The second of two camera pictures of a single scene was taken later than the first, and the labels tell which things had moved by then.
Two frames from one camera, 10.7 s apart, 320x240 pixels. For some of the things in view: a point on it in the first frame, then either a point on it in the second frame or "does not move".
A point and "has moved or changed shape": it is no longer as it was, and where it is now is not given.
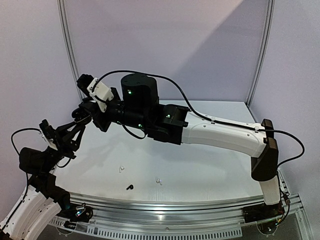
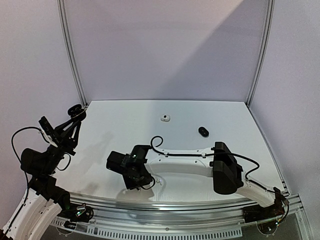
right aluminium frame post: [264, 51] does not move
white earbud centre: [157, 181] does not move
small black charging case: [81, 116] has moved or changed shape
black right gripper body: [99, 116] -> [133, 183]
